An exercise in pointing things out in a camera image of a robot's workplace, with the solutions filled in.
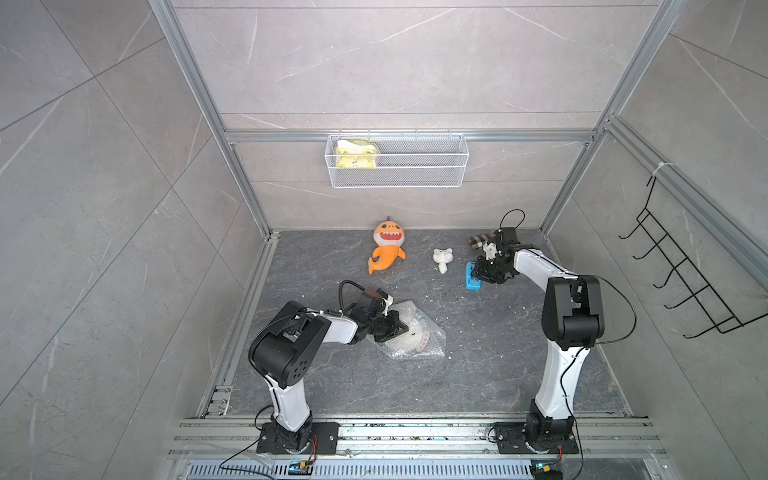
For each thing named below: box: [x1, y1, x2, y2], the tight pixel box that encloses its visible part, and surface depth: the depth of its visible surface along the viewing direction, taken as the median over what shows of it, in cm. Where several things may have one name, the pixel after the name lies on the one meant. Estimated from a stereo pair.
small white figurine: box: [432, 248, 454, 274], surface depth 109 cm
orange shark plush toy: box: [368, 216, 406, 275], surface depth 110 cm
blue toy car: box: [466, 263, 482, 291], surface depth 103 cm
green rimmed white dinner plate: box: [387, 323, 430, 352], surface depth 90 cm
